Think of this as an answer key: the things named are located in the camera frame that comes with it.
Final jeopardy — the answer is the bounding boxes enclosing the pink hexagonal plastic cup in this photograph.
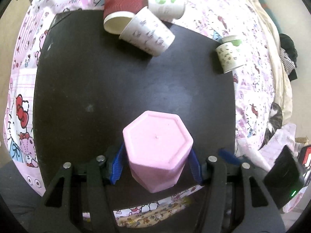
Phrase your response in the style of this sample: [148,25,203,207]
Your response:
[122,110,193,193]

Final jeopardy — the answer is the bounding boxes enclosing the cream paper cup patterned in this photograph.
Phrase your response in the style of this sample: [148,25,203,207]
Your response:
[216,35,245,73]

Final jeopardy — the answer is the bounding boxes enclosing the white paper cup grey print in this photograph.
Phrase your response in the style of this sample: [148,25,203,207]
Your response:
[119,7,175,57]

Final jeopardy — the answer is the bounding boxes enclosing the white paper cup green dots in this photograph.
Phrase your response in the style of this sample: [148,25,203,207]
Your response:
[146,0,186,21]

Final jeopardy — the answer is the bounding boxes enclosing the dark red paper cup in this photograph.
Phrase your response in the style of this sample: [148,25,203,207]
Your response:
[103,0,143,35]

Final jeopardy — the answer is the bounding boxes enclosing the tabby cat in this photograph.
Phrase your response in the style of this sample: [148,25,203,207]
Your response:
[260,103,283,149]

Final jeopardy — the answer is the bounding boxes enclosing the cream blanket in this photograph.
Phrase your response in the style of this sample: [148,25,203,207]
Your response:
[248,0,293,125]

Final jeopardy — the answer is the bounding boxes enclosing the black board tray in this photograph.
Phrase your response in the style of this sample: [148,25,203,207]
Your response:
[33,9,237,211]

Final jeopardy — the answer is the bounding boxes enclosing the dark clothes pile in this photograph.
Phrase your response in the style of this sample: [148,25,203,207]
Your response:
[279,33,298,81]

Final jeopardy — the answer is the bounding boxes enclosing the pink Hello Kitty bedsheet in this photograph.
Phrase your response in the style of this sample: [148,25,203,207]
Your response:
[1,0,275,227]

